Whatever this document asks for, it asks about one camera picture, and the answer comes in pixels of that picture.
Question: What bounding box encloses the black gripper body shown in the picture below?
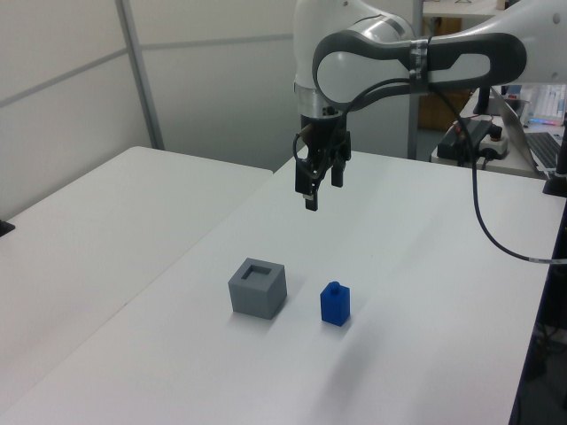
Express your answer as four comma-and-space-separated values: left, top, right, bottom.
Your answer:
299, 112, 353, 163

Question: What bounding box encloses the blue toy block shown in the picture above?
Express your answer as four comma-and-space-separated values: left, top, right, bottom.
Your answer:
319, 281, 353, 327

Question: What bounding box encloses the grey hollow cuboid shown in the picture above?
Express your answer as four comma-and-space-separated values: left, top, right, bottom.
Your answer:
228, 257, 288, 321

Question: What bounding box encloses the brown cardboard box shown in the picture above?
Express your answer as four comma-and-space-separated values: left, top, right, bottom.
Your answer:
417, 90, 473, 132

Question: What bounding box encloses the black power adapter box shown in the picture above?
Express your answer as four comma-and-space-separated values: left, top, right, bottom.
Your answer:
437, 119, 493, 161

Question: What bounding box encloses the brown cardboard panel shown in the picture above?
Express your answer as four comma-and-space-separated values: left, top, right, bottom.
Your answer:
431, 17, 462, 35

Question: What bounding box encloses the silver laptop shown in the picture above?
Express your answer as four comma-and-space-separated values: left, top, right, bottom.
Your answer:
488, 85, 564, 172

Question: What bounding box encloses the black monitor stand pole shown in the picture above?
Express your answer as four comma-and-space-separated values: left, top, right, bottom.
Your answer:
542, 112, 567, 198

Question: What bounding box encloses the grey partition post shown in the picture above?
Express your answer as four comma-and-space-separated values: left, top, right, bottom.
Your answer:
115, 0, 167, 151
406, 0, 427, 161

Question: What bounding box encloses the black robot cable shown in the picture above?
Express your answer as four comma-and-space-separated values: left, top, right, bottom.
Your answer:
327, 77, 567, 266

